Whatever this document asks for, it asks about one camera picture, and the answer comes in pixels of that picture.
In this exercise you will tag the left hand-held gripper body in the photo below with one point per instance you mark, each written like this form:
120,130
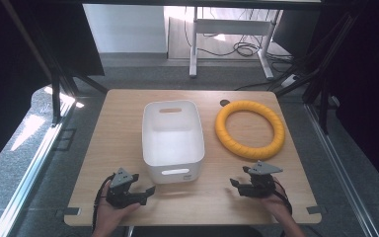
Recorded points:
121,191

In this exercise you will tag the person's left hand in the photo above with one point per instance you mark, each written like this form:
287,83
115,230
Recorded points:
110,215

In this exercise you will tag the aluminium rail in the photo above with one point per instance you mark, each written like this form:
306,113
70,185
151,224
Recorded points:
36,158
340,171

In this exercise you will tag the white desk frame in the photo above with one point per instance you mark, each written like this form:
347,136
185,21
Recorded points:
230,27

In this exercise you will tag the black curtain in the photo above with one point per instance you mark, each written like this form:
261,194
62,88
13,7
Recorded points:
368,82
10,65

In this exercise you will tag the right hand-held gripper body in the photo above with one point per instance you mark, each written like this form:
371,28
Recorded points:
262,184

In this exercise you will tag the person's right hand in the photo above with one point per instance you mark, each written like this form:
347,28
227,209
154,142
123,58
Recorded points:
274,204

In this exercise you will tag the black metal stand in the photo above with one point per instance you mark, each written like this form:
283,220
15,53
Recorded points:
56,82
319,75

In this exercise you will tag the white plastic basket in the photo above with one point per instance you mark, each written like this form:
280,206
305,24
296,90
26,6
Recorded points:
172,144

